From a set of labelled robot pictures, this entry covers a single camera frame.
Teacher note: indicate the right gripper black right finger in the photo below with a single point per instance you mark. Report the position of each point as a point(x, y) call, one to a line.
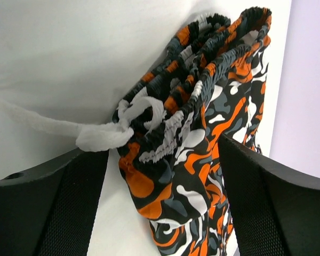
point(275, 209)

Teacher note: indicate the black orange camouflage shorts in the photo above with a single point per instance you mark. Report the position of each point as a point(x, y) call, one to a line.
point(166, 129)

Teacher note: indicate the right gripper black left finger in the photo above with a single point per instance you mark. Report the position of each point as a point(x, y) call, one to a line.
point(50, 209)

